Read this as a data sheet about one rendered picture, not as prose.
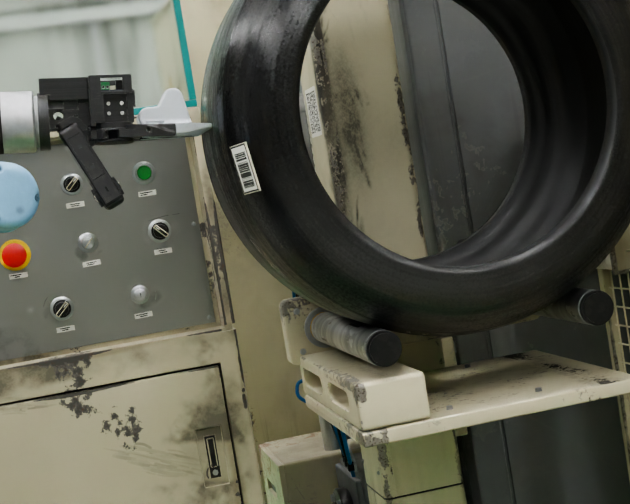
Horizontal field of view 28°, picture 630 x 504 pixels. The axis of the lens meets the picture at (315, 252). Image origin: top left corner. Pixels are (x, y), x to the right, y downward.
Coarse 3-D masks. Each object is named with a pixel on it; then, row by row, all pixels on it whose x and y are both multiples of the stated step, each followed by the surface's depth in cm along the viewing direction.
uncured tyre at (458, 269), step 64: (256, 0) 150; (320, 0) 148; (512, 0) 181; (576, 0) 156; (256, 64) 148; (512, 64) 185; (576, 64) 180; (256, 128) 148; (576, 128) 182; (256, 192) 150; (320, 192) 148; (512, 192) 183; (576, 192) 180; (256, 256) 168; (320, 256) 150; (384, 256) 150; (448, 256) 181; (512, 256) 155; (576, 256) 156; (384, 320) 154; (448, 320) 155; (512, 320) 158
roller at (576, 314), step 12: (576, 288) 162; (564, 300) 162; (576, 300) 159; (588, 300) 157; (600, 300) 157; (540, 312) 171; (552, 312) 167; (564, 312) 162; (576, 312) 158; (588, 312) 157; (600, 312) 157; (612, 312) 158; (588, 324) 159; (600, 324) 157
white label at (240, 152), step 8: (240, 144) 148; (232, 152) 150; (240, 152) 148; (248, 152) 147; (240, 160) 149; (248, 160) 147; (240, 168) 149; (248, 168) 148; (240, 176) 150; (248, 176) 148; (256, 176) 147; (248, 184) 149; (256, 184) 147; (248, 192) 149
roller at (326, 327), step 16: (320, 320) 180; (336, 320) 172; (352, 320) 168; (320, 336) 178; (336, 336) 167; (352, 336) 159; (368, 336) 152; (384, 336) 151; (352, 352) 160; (368, 352) 151; (384, 352) 151; (400, 352) 152
